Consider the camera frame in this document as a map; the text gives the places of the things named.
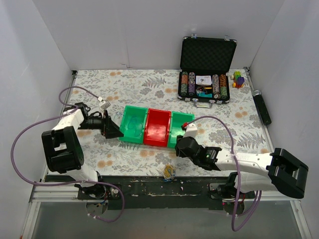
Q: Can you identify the black poker chip case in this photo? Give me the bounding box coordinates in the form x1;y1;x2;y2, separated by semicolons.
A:
177;36;237;107

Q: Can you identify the black cylindrical flashlight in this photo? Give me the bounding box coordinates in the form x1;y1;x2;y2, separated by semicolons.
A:
252;90;272;125

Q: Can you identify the colourful toy block train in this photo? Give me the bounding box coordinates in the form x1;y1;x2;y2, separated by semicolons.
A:
231;71;245;89

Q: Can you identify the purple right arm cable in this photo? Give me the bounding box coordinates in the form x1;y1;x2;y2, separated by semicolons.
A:
187;115;263;232

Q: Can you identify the white card deck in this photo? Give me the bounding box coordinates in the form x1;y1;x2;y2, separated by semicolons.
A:
195;75;212;86

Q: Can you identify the green plastic bin right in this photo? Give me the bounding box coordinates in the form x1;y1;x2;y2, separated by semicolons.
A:
167;112;195;148

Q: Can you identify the yellow cable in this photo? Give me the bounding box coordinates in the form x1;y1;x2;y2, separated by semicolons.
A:
162;164;176;180

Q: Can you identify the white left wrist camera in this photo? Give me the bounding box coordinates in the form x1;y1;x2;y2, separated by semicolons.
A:
97;97;111;112

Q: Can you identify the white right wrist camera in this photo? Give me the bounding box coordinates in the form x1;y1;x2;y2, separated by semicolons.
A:
181;122;197;138

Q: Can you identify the blue cable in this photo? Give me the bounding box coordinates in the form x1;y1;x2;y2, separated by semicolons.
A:
113;112;143;139

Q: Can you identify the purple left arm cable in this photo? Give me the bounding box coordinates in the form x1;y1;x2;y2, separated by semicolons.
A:
10;86;126;223

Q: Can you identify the green plastic bin left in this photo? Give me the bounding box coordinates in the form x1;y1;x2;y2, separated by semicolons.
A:
119;105;148;144

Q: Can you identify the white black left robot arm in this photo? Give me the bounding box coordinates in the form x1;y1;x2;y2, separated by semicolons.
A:
41;102;124;199

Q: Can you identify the red plastic bin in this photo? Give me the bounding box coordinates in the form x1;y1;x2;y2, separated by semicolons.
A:
143;109;171;147

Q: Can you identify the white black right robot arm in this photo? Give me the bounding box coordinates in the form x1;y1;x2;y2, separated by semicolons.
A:
175;136;309;199

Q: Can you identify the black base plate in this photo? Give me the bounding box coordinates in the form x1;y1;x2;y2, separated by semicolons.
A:
44;175;260;212

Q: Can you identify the green plastic bin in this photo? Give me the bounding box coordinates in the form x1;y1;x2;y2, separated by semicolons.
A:
167;112;195;148
119;105;148;144

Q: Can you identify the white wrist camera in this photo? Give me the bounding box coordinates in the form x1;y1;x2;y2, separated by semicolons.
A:
181;122;197;138
97;97;111;112

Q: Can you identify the teal plastic piece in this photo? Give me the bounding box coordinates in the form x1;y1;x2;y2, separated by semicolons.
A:
198;93;212;98

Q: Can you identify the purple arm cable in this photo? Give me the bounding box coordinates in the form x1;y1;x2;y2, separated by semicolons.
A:
10;86;126;223
187;115;263;232

